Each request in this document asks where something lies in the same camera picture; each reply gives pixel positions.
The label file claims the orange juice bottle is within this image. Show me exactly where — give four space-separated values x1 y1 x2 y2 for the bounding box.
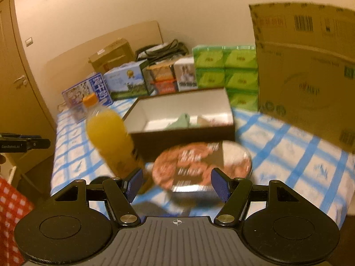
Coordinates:
81 93 146 193

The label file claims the brown patterned box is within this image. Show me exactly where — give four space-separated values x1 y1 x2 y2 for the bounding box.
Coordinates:
145 62 177 82

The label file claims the blue checked bed sheet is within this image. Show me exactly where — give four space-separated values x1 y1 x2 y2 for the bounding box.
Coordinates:
49 97 355 228

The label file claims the pack of green tissue packets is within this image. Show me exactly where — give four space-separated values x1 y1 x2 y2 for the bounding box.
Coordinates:
192 44 258 111

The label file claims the instant noodle bowl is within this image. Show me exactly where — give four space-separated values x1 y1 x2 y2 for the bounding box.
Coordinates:
151 140 254 200

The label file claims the black bag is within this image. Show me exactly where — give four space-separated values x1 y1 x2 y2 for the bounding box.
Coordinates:
135 39 193 62

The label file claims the wooden headboard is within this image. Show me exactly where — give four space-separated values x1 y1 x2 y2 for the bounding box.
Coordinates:
44 20 164 89

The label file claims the dark brown box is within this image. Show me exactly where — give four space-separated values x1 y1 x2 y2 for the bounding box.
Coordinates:
122 87 236 163

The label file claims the brown wooden door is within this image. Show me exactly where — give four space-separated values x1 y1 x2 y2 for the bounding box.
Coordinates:
0 0 58 156

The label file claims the red checked cloth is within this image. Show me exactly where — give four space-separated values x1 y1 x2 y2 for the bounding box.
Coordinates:
0 176 35 266

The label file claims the white printed box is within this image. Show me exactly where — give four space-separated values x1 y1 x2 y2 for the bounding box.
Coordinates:
173 57 199 92

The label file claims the green fluffy towel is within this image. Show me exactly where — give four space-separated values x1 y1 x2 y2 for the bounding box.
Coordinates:
166 113 192 130

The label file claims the blue printed milk carton box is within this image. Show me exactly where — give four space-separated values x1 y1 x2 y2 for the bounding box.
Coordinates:
61 72 113 124

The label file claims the large cardboard box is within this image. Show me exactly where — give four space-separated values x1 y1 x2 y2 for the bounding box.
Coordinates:
248 1 355 155

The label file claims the small brown cardboard box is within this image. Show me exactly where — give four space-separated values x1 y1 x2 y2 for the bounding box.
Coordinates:
88 38 136 74

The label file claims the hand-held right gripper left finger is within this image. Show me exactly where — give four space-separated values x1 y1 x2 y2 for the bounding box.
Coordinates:
52 168 144 226

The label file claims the milk box with cow print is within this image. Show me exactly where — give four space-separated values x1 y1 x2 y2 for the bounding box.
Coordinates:
104 61 149 101

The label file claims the dark red box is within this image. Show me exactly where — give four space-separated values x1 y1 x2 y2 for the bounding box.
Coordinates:
151 79 178 95

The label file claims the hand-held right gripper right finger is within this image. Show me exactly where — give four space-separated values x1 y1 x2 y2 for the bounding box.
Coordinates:
211 168 303 226

